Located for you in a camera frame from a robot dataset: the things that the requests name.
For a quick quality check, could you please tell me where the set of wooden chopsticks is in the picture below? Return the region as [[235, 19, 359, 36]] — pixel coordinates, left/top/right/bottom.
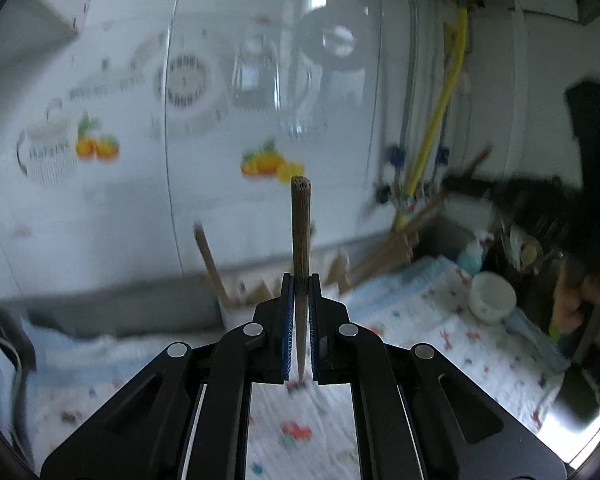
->
[[330, 145, 496, 296]]

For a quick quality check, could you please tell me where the white house-shaped utensil holder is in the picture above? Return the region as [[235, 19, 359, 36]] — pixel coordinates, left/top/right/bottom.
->
[[220, 250, 421, 332]]

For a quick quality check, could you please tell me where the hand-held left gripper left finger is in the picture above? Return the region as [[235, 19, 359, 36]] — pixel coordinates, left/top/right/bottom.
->
[[40, 272, 298, 480]]

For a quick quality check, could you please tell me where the long brown chopstick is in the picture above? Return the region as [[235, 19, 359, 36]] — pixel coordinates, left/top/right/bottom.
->
[[290, 175, 313, 386], [192, 220, 231, 308]]

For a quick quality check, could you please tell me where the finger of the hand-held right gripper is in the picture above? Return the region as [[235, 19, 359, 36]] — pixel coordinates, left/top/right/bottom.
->
[[442, 174, 512, 202]]

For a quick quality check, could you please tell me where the person's right hand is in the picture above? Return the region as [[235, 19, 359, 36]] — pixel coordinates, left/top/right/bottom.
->
[[550, 255, 600, 336]]

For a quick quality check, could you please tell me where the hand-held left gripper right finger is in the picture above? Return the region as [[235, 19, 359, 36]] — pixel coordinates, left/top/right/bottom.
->
[[306, 273, 567, 480]]

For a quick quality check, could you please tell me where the rack with kitchen utensils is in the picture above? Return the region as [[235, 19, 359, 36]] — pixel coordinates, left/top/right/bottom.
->
[[497, 210, 568, 291]]

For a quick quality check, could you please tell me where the blue soap pump bottle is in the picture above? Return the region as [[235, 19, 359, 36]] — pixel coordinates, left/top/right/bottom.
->
[[456, 230, 496, 276]]

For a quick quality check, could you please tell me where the white printed cartoon blanket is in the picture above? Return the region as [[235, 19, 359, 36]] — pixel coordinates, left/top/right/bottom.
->
[[20, 255, 576, 480]]

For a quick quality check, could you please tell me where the white ceramic bowl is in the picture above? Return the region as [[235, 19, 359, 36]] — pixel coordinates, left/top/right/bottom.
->
[[467, 271, 518, 323]]

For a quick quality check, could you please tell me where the yellow gas hose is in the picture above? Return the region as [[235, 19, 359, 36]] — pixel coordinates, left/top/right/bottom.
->
[[392, 5, 470, 233]]

